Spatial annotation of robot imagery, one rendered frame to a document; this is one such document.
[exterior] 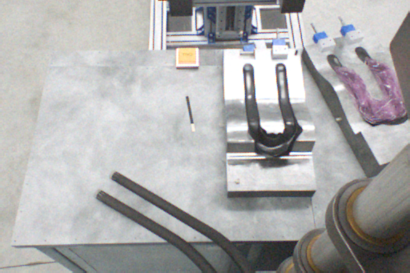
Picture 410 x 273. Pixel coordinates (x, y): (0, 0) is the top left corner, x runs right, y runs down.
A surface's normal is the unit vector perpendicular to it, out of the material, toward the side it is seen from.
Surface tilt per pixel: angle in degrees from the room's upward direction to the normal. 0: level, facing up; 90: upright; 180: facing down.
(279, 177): 0
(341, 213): 0
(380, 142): 0
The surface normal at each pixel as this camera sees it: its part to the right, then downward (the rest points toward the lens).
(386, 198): -0.90, 0.37
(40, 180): 0.00, -0.49
